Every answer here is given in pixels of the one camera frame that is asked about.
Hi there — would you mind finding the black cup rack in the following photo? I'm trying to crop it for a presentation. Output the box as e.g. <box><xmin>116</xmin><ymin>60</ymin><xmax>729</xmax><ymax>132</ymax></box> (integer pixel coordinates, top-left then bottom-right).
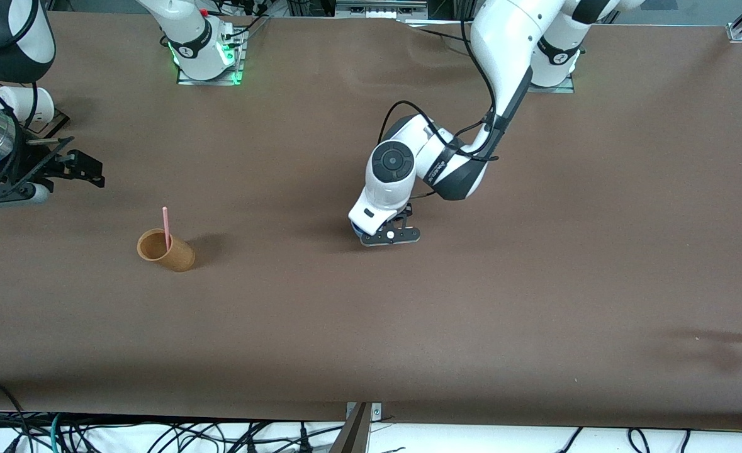
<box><xmin>23</xmin><ymin>108</ymin><xmax>70</xmax><ymax>138</ymax></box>

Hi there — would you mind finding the white cup with print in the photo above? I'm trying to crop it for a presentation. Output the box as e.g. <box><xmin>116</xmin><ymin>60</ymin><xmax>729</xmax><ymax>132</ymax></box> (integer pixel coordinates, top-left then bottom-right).
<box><xmin>0</xmin><ymin>86</ymin><xmax>55</xmax><ymax>125</ymax></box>

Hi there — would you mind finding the brown wooden cup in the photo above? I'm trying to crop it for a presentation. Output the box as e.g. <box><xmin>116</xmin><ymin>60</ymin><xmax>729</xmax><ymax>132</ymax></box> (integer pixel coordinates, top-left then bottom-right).
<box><xmin>137</xmin><ymin>228</ymin><xmax>196</xmax><ymax>272</ymax></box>

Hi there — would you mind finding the grey metal device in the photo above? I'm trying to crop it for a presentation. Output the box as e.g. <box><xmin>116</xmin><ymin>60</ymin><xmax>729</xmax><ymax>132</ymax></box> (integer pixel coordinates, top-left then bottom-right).
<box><xmin>335</xmin><ymin>0</ymin><xmax>429</xmax><ymax>20</ymax></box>

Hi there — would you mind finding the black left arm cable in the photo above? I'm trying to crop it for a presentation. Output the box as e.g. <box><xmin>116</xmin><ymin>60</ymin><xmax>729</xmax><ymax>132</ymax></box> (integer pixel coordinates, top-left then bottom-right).
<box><xmin>379</xmin><ymin>19</ymin><xmax>503</xmax><ymax>163</ymax></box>

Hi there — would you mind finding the black table cable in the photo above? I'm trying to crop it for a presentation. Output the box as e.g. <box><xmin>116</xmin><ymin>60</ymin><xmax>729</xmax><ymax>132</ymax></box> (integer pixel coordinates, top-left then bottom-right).
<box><xmin>402</xmin><ymin>18</ymin><xmax>472</xmax><ymax>43</ymax></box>

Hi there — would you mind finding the silver metal bracket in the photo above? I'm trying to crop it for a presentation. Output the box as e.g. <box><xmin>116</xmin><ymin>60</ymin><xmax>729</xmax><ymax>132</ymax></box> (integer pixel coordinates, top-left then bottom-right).
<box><xmin>346</xmin><ymin>401</ymin><xmax>383</xmax><ymax>421</ymax></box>

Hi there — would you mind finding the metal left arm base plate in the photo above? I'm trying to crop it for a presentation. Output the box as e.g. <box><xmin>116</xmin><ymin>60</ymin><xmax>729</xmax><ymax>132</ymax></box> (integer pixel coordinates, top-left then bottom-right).
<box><xmin>527</xmin><ymin>74</ymin><xmax>576</xmax><ymax>94</ymax></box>

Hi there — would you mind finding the black base cable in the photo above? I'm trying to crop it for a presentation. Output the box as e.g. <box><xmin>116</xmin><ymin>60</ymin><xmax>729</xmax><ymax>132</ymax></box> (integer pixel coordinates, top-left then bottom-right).
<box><xmin>218</xmin><ymin>11</ymin><xmax>272</xmax><ymax>42</ymax></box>

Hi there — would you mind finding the dark metal post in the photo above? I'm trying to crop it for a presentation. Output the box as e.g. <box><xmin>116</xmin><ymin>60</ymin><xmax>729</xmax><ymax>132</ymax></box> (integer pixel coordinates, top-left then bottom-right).
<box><xmin>330</xmin><ymin>403</ymin><xmax>371</xmax><ymax>453</ymax></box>

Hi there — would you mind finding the black looped floor cable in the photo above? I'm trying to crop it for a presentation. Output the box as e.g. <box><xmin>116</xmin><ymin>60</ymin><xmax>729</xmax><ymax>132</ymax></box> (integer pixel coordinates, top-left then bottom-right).
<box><xmin>0</xmin><ymin>379</ymin><xmax>35</xmax><ymax>453</ymax></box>

